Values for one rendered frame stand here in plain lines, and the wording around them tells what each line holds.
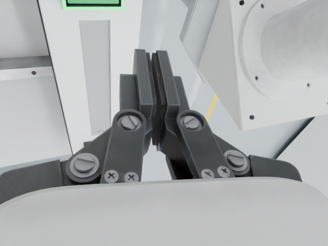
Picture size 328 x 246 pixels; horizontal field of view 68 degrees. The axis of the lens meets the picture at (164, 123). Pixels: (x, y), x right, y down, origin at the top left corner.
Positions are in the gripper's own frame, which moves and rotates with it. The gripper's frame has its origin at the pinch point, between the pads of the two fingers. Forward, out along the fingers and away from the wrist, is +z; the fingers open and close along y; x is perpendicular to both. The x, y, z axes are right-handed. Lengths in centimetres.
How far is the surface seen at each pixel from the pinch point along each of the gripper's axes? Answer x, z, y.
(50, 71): -17.9, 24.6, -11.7
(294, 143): -219, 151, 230
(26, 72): -17.8, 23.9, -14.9
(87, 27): -5.0, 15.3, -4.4
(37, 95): -25.5, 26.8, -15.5
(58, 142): -40, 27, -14
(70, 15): -3.6, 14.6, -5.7
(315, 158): -209, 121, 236
